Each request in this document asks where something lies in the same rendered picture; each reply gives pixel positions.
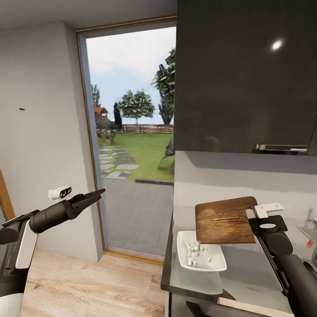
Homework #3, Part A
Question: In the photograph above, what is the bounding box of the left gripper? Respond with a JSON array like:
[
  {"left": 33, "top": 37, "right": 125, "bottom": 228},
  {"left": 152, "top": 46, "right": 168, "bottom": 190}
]
[{"left": 45, "top": 189, "right": 106, "bottom": 226}]

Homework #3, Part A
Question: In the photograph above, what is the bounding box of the bowl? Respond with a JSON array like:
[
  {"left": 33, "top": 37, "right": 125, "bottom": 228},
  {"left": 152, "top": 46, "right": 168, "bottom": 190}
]
[{"left": 177, "top": 231, "right": 227, "bottom": 272}]

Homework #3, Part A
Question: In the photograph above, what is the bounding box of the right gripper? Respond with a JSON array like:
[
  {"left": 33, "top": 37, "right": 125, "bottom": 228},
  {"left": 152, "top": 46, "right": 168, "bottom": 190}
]
[{"left": 248, "top": 215, "right": 288, "bottom": 234}]

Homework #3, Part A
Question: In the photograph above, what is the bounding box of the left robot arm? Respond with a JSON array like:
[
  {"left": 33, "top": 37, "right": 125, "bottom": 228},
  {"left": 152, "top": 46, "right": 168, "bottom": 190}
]
[{"left": 0, "top": 186, "right": 106, "bottom": 317}]

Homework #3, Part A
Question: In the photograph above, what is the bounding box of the cutting board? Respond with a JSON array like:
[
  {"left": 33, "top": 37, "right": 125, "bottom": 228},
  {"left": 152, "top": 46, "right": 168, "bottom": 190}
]
[{"left": 195, "top": 196, "right": 259, "bottom": 244}]

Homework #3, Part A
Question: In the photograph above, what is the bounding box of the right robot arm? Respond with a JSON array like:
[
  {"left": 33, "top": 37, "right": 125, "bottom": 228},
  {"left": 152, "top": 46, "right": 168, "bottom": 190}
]
[{"left": 248, "top": 203, "right": 317, "bottom": 317}]

